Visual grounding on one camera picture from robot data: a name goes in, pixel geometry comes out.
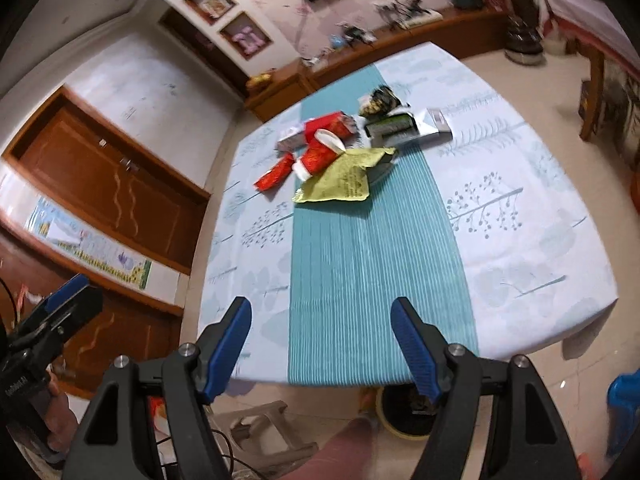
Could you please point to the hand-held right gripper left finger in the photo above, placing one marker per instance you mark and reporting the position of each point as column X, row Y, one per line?
column 227, row 350

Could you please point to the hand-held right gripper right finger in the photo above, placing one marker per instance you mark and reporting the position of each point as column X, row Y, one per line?
column 415, row 350

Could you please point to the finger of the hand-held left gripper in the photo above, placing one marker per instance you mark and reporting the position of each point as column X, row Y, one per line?
column 75, row 310
column 62, row 292

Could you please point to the yellow-rimmed black trash bin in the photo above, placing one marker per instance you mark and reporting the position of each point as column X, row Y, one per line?
column 405, row 417

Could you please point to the red snack packet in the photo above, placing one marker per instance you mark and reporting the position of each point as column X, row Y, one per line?
column 272, row 175

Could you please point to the yellow-green foil packet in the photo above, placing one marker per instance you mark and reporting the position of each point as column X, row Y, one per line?
column 340, row 180

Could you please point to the red paper cup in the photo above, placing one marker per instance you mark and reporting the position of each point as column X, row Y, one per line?
column 317, row 157

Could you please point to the black and green packet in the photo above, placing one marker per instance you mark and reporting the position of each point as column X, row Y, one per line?
column 392, row 130

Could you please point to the silver foil packet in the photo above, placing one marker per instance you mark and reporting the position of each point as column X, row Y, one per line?
column 435, row 122

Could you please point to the red cardboard box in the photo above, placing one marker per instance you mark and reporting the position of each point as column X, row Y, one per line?
column 330, row 125

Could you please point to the black and gold packet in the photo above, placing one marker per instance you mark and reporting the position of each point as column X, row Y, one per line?
column 377, row 100

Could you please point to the person's left hand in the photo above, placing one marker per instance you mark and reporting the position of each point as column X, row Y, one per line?
column 60, row 422

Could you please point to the tree print tablecloth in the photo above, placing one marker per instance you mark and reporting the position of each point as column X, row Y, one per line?
column 375, row 270

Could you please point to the beige plastic stool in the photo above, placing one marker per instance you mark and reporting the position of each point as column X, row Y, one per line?
column 270, row 432

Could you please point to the brown wooden door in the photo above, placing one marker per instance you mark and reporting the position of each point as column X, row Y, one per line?
column 110, row 175

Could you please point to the person's right leg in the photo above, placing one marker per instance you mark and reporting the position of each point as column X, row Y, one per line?
column 340, row 452

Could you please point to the blue plastic stool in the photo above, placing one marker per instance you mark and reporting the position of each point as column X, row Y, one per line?
column 625, row 410

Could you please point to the wooden side cabinet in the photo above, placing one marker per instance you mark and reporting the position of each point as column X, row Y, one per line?
column 277, row 97

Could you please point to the fruit bowl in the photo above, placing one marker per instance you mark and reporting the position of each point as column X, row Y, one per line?
column 260, row 81

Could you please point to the pink dumbbells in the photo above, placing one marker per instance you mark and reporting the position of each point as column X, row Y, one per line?
column 247, row 40

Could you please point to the long wooden bench cabinet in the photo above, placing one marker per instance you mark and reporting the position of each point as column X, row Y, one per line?
column 450, row 35

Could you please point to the black gadget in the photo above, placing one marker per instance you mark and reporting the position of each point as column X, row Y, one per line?
column 357, row 34

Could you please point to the stacked black pots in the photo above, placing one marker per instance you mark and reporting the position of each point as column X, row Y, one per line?
column 524, row 42

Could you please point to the white set-top box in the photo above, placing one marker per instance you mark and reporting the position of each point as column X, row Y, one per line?
column 422, row 19

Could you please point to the table with pink cloth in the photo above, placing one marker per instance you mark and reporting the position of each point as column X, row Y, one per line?
column 600, row 35

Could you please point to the wall poster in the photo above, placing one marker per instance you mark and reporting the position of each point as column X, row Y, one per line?
column 90, row 247

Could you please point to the wall niche shelf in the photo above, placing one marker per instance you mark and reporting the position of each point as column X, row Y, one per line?
column 215, row 5

